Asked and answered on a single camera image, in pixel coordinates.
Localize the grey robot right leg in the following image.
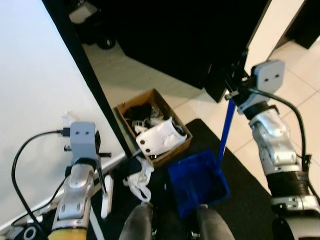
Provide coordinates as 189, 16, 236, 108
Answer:
195, 205, 236, 240

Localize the white plastic bag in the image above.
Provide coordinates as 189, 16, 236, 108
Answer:
123, 157, 155, 202

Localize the black floor mat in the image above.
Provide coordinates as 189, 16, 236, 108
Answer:
90, 118, 281, 240

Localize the white plastic robot shell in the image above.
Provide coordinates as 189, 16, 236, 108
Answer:
136, 117, 187, 159

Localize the white brush with thin rod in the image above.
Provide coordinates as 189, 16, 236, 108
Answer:
96, 161, 115, 220

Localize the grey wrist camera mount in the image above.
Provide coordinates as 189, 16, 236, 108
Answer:
69, 121, 97, 162
251, 60, 286, 99

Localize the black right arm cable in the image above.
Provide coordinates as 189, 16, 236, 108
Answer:
240, 87, 308, 173

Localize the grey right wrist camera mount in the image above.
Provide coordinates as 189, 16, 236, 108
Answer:
251, 60, 286, 99

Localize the grey robot leg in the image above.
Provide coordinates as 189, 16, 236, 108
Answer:
119, 202, 154, 240
195, 205, 236, 240

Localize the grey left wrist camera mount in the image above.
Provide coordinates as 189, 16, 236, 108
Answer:
69, 121, 97, 162

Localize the grey robot left leg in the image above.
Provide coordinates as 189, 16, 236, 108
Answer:
119, 202, 154, 240

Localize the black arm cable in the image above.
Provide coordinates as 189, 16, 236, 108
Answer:
240, 87, 308, 173
11, 128, 72, 228

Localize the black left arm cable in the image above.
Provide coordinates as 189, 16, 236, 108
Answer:
11, 128, 72, 228

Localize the black parts pile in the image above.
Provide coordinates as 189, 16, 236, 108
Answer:
124, 102, 161, 133

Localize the blue long-handled dustpan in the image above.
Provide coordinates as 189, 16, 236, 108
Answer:
167, 99, 237, 219

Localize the small white plastic tag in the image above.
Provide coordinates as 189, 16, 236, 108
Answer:
61, 111, 76, 126

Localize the black wheeled cart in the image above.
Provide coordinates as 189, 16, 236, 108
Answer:
67, 0, 118, 51

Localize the small black cabinet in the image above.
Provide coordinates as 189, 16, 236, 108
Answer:
287, 0, 320, 49

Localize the brown cardboard box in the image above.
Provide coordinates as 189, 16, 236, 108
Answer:
114, 88, 194, 169

